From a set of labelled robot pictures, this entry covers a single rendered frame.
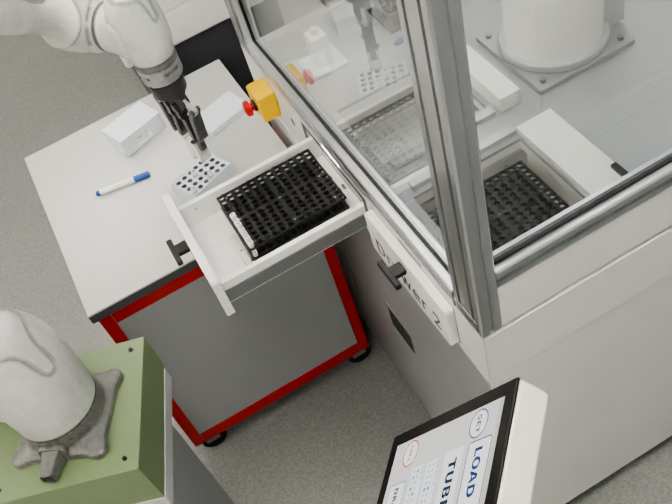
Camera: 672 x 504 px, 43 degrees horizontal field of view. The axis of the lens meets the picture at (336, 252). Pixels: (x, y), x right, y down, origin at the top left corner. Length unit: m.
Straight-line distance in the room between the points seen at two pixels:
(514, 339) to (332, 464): 1.05
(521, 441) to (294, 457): 1.46
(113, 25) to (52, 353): 0.63
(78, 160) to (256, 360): 0.69
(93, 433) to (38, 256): 1.77
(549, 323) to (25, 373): 0.87
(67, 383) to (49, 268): 1.74
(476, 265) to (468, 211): 0.12
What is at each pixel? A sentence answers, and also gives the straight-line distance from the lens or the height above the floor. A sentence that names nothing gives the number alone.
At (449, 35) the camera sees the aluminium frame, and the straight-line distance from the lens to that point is 0.98.
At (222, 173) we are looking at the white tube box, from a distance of 2.02.
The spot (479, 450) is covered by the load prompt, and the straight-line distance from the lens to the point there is 1.08.
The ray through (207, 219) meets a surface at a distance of 1.87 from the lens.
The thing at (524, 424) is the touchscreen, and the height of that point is 1.19.
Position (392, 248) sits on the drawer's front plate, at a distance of 1.57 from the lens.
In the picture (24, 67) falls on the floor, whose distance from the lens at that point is 4.24.
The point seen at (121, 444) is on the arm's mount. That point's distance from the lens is 1.58.
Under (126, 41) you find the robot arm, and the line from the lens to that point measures 1.73.
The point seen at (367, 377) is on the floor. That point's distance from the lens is 2.52.
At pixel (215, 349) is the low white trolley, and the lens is 2.18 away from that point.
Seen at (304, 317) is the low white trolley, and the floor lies 0.36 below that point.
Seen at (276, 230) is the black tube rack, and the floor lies 0.90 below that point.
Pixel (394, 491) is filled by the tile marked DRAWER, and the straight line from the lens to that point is 1.25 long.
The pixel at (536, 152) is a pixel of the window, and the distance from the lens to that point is 1.21.
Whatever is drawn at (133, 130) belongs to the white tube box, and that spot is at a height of 0.81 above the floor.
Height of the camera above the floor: 2.13
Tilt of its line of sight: 49 degrees down
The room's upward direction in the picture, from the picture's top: 20 degrees counter-clockwise
